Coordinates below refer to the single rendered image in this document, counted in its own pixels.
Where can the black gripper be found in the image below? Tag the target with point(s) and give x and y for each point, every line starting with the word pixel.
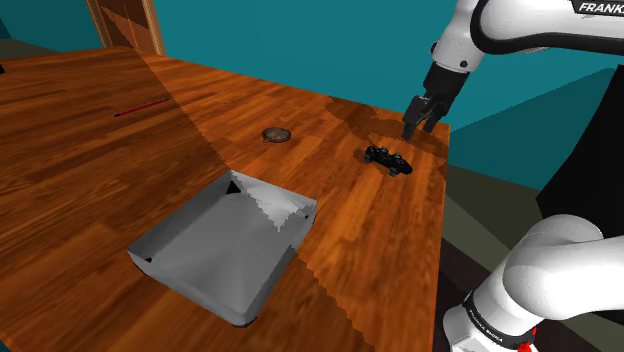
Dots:
pixel 443 85

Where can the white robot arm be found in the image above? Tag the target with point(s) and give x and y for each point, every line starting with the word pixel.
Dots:
pixel 560 273

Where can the black game controller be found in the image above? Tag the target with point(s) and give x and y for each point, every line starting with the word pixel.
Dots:
pixel 388 160

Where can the brown round pocket watch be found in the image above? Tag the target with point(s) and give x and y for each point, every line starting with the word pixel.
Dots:
pixel 277 135

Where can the grey open tray box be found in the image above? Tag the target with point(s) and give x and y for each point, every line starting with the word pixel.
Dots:
pixel 219 253

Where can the red pencil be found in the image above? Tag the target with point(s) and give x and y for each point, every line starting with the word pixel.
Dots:
pixel 141 107

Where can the brown wooden door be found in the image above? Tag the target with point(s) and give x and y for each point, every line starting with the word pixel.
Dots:
pixel 129 24

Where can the wooden table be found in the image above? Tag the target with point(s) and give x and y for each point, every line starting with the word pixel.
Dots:
pixel 88 195

